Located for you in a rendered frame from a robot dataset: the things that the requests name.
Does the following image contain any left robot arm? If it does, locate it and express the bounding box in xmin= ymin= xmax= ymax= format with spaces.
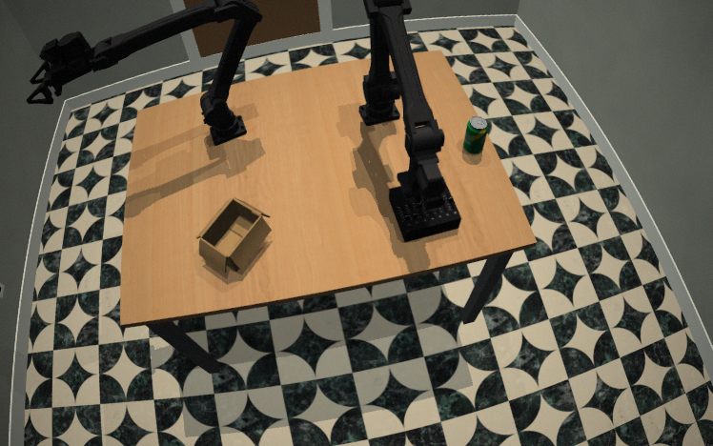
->
xmin=359 ymin=0 xmax=446 ymax=212

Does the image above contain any green drink can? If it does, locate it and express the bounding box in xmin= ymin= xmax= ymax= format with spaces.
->
xmin=463 ymin=116 xmax=488 ymax=154

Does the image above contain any open brown cardboard box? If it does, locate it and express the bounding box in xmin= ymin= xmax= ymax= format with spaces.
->
xmin=197 ymin=198 xmax=272 ymax=273

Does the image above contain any black lighting desk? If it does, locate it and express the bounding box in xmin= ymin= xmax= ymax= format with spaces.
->
xmin=389 ymin=177 xmax=461 ymax=242

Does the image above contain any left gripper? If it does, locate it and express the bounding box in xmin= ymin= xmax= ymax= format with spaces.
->
xmin=397 ymin=165 xmax=422 ymax=202

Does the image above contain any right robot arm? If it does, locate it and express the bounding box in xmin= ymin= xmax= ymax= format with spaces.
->
xmin=39 ymin=0 xmax=263 ymax=146

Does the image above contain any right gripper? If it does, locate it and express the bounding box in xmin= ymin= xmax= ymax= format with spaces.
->
xmin=27 ymin=61 xmax=76 ymax=104

